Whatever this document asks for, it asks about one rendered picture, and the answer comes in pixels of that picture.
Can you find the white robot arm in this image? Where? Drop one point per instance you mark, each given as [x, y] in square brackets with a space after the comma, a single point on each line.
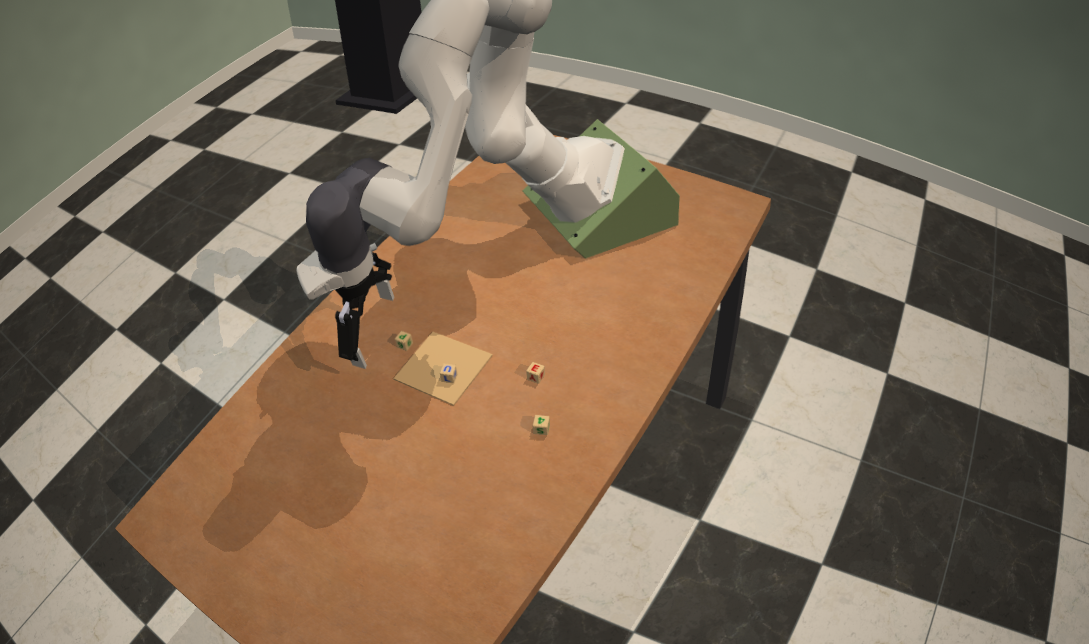
[498, 123]

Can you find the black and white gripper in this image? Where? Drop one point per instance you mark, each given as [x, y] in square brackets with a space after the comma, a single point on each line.
[354, 297]

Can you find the tan flat mat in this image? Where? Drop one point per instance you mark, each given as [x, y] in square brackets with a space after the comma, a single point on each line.
[422, 371]

